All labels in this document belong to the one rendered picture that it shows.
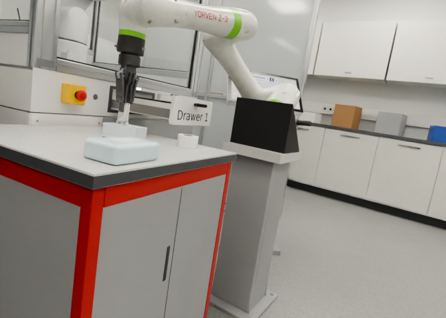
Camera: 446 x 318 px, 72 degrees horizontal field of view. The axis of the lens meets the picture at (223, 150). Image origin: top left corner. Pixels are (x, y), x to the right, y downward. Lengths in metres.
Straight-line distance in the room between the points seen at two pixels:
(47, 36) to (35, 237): 0.70
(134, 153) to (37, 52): 0.63
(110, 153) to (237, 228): 0.91
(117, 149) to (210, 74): 2.70
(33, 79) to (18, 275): 0.63
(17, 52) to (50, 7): 0.19
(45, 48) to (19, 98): 0.19
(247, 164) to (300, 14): 1.91
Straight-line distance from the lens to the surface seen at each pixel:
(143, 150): 0.71
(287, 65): 2.94
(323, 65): 4.55
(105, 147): 0.67
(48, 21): 1.24
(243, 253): 1.47
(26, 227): 0.80
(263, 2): 3.21
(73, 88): 1.24
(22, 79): 1.25
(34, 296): 0.84
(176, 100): 1.19
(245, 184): 1.39
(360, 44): 4.51
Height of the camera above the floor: 0.91
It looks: 8 degrees down
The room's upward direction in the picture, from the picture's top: 9 degrees clockwise
